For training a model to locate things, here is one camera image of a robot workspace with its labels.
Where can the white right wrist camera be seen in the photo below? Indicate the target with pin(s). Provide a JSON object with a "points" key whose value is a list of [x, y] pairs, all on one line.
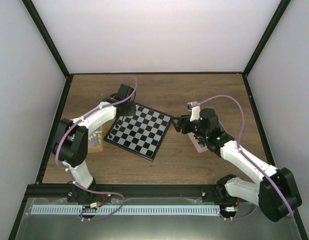
{"points": [[194, 108]]}

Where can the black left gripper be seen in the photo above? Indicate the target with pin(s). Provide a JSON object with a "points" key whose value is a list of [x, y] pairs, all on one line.
{"points": [[132, 111]]}

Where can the orange rimmed metal tray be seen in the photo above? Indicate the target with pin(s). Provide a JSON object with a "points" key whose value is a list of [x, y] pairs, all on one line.
{"points": [[88, 134]]}

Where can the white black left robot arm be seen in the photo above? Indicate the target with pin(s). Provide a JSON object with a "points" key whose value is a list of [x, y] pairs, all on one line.
{"points": [[71, 140]]}

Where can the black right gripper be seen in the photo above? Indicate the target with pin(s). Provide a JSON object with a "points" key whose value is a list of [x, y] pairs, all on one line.
{"points": [[182, 120]]}

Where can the pink rimmed metal tray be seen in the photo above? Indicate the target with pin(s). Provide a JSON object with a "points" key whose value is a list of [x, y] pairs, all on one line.
{"points": [[217, 140]]}

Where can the light blue slotted cable duct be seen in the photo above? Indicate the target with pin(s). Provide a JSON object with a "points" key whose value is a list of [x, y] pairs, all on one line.
{"points": [[195, 210]]}

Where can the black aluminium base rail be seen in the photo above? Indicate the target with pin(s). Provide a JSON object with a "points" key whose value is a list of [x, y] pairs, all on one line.
{"points": [[207, 193]]}

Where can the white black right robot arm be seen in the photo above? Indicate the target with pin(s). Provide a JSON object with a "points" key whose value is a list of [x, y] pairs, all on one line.
{"points": [[273, 190]]}

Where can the black and white chessboard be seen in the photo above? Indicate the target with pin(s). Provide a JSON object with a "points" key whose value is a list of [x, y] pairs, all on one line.
{"points": [[141, 134]]}

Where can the white chess pieces in tray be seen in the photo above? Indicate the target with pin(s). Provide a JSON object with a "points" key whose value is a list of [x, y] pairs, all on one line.
{"points": [[95, 138]]}

